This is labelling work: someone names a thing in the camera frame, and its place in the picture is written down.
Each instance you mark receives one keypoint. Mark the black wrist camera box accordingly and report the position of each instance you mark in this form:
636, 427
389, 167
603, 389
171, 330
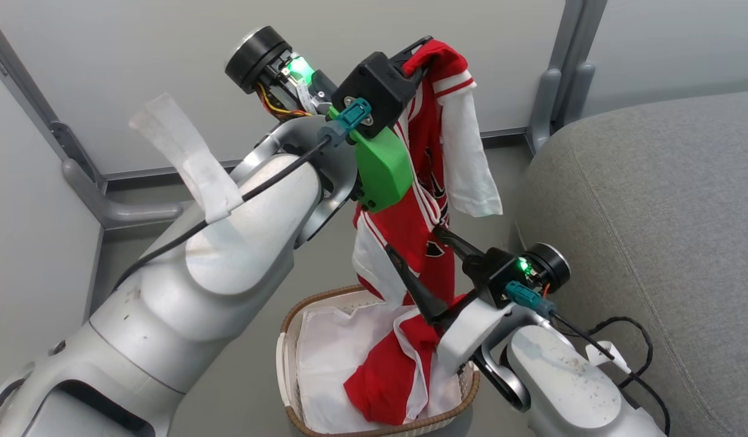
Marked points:
374, 82
498, 273

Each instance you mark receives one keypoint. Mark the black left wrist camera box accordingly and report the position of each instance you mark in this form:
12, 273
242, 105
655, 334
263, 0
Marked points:
374, 82

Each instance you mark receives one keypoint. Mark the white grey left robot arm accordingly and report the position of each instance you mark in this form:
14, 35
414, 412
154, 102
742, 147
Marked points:
198, 291

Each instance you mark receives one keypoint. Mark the grey partition base rail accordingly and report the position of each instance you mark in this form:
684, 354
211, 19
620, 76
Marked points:
501, 137

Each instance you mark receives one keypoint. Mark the metal table leg caster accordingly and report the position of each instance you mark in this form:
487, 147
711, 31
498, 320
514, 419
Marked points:
125, 213

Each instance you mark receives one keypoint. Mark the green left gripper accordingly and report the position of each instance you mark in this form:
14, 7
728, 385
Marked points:
383, 173

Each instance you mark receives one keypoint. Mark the grey fabric sofa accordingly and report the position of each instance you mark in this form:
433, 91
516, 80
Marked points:
653, 243

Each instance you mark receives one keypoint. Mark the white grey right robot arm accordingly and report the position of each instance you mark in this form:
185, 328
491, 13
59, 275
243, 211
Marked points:
562, 388

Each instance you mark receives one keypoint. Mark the white basket with brown rim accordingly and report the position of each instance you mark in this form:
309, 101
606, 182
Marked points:
287, 376

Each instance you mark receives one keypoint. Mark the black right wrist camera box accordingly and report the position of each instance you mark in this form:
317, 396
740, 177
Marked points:
498, 273

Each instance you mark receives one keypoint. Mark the small white tape strip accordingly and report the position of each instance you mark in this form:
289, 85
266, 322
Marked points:
604, 355

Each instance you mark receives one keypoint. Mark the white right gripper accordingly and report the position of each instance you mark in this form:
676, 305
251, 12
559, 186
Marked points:
471, 334

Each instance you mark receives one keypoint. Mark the grey partition post beside sofa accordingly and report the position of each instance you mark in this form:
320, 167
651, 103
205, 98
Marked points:
549, 103

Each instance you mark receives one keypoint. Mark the large white tape strip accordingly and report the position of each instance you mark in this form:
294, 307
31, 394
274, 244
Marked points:
192, 158

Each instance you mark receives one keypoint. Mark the red and white jersey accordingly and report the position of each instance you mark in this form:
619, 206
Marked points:
407, 230

